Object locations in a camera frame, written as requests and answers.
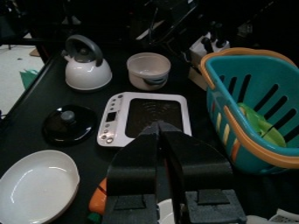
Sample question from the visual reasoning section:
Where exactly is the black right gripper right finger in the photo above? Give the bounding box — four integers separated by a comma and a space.
157, 120, 248, 224

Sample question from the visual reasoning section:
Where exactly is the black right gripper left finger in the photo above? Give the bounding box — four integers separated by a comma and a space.
101, 121, 161, 224

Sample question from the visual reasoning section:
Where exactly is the orange toy carrot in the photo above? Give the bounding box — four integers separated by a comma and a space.
85, 177, 108, 224

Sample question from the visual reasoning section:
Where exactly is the white toy induction stove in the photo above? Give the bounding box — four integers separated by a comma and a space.
96, 91, 192, 148

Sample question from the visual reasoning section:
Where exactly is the black pot lid with knob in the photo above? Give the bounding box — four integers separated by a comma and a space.
41, 104, 99, 147

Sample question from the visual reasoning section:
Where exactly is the green toy vegetable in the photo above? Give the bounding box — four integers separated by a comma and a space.
258, 119, 287, 148
238, 102, 271, 135

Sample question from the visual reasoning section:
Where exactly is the white toy frying pan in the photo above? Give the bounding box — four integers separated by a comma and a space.
0, 149, 80, 224

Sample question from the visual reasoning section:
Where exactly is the white toy pot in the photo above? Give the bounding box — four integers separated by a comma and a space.
125, 52, 174, 91

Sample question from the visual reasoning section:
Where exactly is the teal basket with orange rim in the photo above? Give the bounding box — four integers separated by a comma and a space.
199, 47, 299, 176

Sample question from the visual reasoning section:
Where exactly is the green plastic bag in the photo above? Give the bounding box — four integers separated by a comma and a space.
19, 68, 40, 90

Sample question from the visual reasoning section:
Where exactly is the white toy knife block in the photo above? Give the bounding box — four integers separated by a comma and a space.
188, 29, 231, 91

